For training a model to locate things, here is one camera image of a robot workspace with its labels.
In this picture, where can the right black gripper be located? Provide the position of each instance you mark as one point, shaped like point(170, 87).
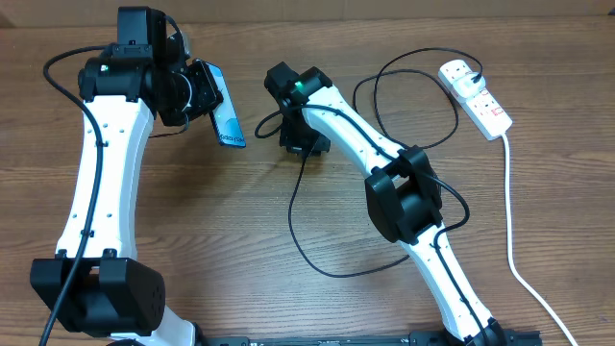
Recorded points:
point(290, 141)

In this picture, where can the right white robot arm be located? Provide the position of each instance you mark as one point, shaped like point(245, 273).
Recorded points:
point(403, 194)

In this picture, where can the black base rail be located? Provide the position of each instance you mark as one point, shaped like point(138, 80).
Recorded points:
point(412, 339)

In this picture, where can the black smartphone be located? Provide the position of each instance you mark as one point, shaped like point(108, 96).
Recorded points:
point(224, 120)

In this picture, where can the white power strip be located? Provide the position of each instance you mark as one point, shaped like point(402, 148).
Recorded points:
point(484, 110)

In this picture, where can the white charger plug adapter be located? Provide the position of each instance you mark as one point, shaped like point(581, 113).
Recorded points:
point(468, 86)

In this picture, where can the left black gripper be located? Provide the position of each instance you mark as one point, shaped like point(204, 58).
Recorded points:
point(209, 95)

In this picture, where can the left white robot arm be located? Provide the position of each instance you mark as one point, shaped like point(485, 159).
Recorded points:
point(94, 284)

